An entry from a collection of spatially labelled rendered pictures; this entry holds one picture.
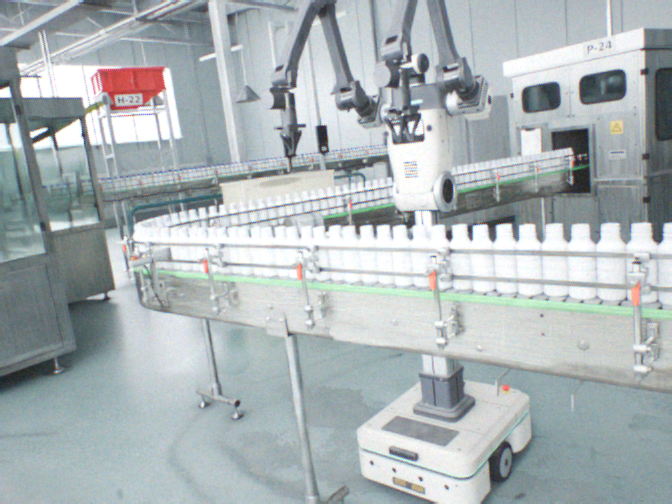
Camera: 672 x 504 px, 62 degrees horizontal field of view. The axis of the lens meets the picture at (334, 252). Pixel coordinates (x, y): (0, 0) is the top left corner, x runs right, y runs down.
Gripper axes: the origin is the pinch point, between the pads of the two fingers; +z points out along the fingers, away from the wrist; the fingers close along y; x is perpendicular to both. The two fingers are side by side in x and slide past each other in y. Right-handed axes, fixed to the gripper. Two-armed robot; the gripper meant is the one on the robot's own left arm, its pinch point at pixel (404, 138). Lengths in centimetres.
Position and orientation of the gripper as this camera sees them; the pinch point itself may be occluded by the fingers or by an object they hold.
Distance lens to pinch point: 168.2
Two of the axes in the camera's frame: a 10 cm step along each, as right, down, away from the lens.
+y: 6.3, -2.0, 7.5
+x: -7.7, -0.2, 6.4
